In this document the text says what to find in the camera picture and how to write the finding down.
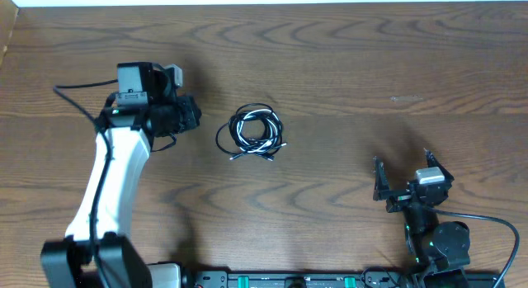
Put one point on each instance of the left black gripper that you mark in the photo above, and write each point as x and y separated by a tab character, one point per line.
192	113

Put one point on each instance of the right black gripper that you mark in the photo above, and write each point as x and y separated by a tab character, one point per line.
382	187

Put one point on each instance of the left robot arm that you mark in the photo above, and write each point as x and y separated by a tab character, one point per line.
96	250

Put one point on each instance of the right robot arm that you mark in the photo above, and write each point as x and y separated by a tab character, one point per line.
437	247

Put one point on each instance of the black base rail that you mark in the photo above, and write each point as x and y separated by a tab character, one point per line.
376	278

